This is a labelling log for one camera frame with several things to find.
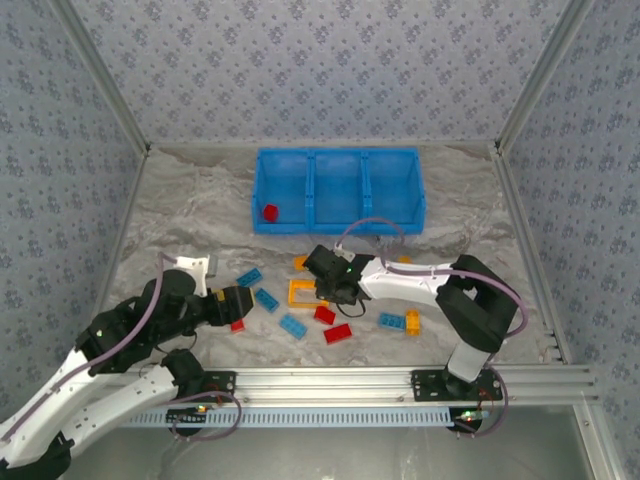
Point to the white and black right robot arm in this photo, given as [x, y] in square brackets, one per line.
[400, 285]

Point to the red lego brick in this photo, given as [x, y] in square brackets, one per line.
[324, 314]
[337, 333]

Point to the yellow lego window frame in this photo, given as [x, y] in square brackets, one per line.
[294, 292]

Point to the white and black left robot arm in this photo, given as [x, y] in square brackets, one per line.
[125, 395]

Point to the aluminium frame post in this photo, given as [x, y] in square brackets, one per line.
[545, 70]

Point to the long yellow lego brick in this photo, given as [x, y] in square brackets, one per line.
[412, 322]

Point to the black controller board with LED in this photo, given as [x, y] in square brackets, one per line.
[187, 416]
[470, 417]

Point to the thin aluminium frame rail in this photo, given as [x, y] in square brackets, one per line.
[320, 144]

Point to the blue lego brick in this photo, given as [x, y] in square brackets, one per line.
[250, 277]
[392, 321]
[266, 300]
[293, 327]

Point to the red lego arch piece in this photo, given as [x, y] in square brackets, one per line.
[237, 326]

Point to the orange-yellow lego piece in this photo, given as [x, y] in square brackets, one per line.
[300, 263]

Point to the red lego cube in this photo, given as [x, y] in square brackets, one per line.
[271, 213]

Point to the wide aluminium frame rail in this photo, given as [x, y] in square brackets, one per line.
[325, 385]

